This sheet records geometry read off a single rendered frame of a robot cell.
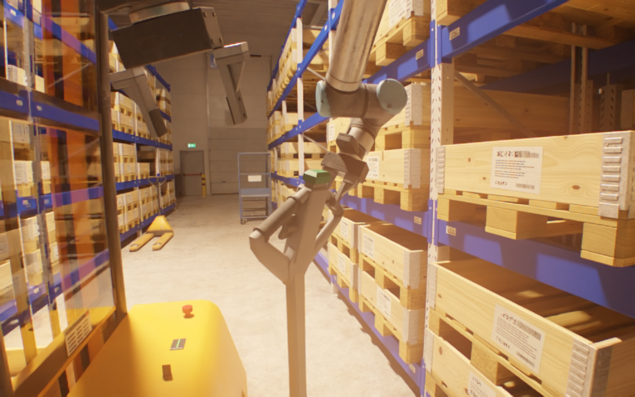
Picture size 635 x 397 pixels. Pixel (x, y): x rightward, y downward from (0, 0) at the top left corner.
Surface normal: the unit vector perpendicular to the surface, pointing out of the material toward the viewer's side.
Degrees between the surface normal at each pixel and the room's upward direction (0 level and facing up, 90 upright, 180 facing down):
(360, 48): 140
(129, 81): 114
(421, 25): 90
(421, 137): 90
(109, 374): 0
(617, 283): 90
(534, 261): 90
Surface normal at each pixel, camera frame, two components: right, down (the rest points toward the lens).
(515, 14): -0.97, 0.04
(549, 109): 0.24, 0.10
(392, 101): 0.31, -0.13
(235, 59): -0.08, 0.50
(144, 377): -0.01, -0.99
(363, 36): 0.18, 0.82
